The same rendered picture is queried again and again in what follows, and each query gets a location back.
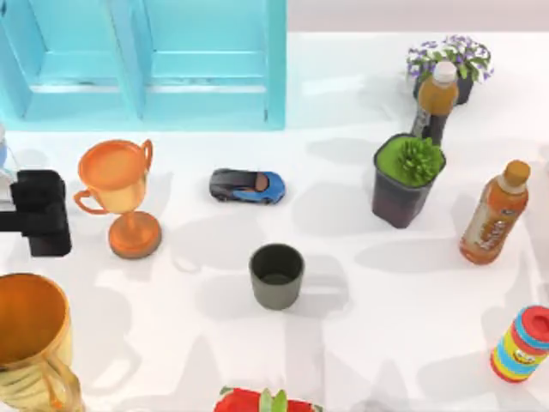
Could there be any red blue yellow can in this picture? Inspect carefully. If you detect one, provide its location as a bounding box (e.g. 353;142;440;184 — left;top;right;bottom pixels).
490;305;549;384

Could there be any red pot with green plant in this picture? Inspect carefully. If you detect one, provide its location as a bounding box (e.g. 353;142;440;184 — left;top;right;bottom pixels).
213;385;325;412

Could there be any pale grey rounded box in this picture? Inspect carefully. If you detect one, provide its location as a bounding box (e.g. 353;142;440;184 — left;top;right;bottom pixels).
0;169;19;205

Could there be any dark grey cup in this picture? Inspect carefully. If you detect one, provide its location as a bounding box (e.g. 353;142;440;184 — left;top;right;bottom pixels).
248;243;305;312

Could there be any pot with purple flowers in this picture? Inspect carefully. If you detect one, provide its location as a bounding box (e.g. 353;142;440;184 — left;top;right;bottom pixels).
404;34;495;106

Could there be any orange bottle with orange cap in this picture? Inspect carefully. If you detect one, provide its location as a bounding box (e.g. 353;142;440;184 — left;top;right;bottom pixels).
459;160;533;265

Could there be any light blue rack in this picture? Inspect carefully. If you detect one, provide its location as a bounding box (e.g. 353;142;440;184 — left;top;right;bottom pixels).
0;0;287;132

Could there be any white and blue bottle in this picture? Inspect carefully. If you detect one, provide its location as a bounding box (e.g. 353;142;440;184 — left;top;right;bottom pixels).
0;124;14;173

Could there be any blue and black toy car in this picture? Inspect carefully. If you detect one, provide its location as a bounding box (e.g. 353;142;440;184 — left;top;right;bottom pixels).
208;168;287;206

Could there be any large gold trophy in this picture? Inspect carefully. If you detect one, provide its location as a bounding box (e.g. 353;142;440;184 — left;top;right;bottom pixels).
0;274;83;412

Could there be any orange trophy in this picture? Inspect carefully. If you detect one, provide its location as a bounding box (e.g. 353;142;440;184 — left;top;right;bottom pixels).
73;138;165;260

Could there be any black pot with green plant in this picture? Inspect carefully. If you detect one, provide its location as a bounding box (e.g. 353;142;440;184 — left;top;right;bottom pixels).
371;133;448;230

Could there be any brown tea bottle white cap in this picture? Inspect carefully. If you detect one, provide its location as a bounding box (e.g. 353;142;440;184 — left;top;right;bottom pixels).
409;60;461;148

